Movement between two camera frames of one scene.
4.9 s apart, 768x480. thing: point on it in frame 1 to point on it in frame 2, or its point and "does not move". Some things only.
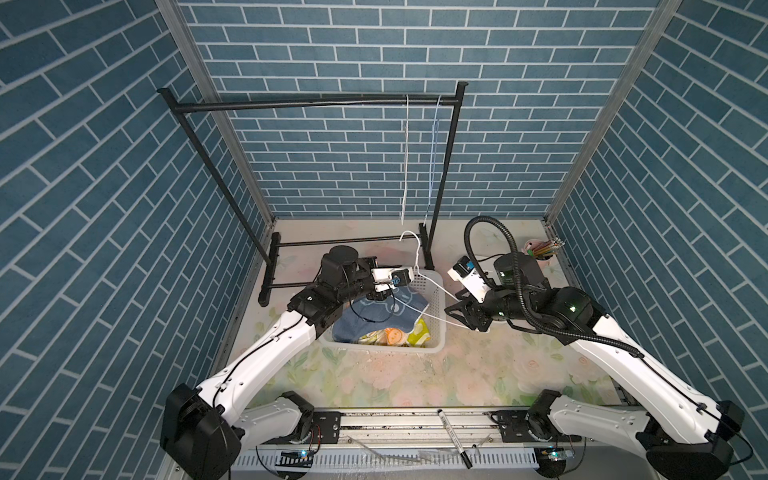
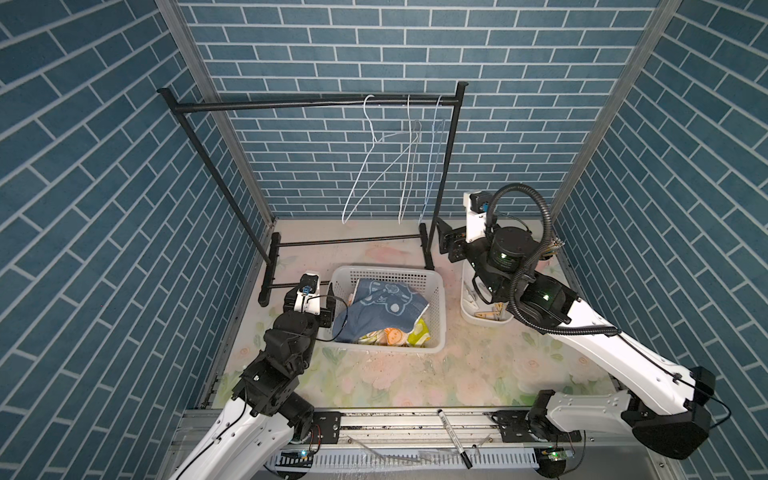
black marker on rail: (453, 437) does not move
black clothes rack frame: (269, 280) does not move
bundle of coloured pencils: (546, 248) does not move
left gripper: (368, 264) to (328, 313)
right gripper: (468, 308) to (449, 238)
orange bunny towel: (385, 336) does not move
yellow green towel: (420, 334) does not move
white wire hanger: (418, 272) to (346, 218)
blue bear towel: (398, 308) does not move
